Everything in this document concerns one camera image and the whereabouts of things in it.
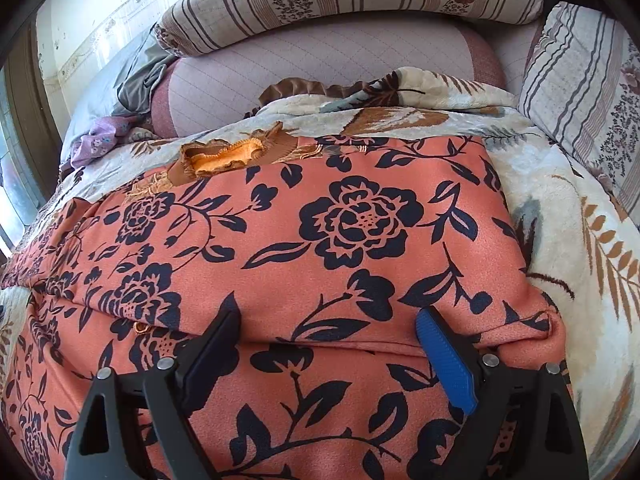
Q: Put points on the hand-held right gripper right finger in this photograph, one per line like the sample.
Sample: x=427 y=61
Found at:
x=442 y=355

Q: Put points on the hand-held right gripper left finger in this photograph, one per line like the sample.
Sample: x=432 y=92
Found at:
x=212 y=347

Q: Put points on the orange black floral garment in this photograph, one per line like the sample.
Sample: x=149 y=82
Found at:
x=325 y=270

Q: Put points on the grey and lilac clothes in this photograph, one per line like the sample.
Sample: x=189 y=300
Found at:
x=95 y=90

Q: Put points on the cream leaf print blanket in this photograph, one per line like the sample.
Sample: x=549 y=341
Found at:
x=550 y=220

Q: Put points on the purple floral cloth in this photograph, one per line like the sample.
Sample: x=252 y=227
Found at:
x=100 y=135

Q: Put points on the grey satin cloth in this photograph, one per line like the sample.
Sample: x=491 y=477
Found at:
x=145 y=80

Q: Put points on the pink quilted bolster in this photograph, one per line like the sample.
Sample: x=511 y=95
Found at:
x=300 y=55

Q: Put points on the striped floral pillow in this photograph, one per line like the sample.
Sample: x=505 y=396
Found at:
x=590 y=85

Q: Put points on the window with wooden frame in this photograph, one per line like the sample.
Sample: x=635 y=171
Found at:
x=22 y=160

